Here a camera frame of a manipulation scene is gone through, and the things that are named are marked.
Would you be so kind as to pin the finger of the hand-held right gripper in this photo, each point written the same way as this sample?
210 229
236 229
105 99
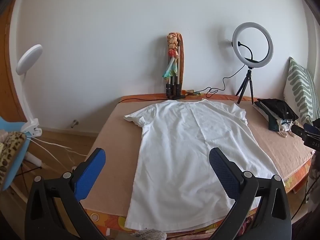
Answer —
298 130

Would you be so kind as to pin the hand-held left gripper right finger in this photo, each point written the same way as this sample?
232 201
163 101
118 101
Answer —
225 175

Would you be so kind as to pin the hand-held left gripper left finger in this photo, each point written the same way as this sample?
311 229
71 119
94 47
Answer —
90 172

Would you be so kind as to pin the white t-shirt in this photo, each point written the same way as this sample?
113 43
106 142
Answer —
180 142

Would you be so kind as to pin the pile of dark and white clothes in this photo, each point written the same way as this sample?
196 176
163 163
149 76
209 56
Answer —
285 126

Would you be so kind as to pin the stack of folded dark clothes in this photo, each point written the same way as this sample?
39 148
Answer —
277 107

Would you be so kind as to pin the person's left hand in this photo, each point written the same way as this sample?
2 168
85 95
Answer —
150 235

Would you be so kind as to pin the dark teal garment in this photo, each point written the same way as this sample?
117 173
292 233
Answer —
272 125

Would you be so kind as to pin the green striped pillow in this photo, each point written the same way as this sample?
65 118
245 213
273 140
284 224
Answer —
298 85

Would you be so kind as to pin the metal door stopper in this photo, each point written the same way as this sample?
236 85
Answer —
74 123

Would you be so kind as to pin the small black tripod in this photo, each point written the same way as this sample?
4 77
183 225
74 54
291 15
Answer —
248 76

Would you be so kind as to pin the leopard print cloth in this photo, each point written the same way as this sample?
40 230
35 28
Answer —
10 150

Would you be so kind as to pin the small green yellow cloth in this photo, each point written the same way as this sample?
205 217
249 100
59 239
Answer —
192 93

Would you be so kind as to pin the blue chair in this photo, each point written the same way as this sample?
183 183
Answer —
7 123

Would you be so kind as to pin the folded tall tripod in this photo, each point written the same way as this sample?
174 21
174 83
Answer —
173 87

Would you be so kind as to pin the wooden door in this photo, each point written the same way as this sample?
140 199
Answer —
7 92

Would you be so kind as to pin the colourful scarf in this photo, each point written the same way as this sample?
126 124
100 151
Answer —
172 67

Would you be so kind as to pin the orange board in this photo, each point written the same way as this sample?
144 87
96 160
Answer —
183 62

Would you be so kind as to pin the white clip lamp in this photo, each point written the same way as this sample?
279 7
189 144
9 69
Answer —
27 57

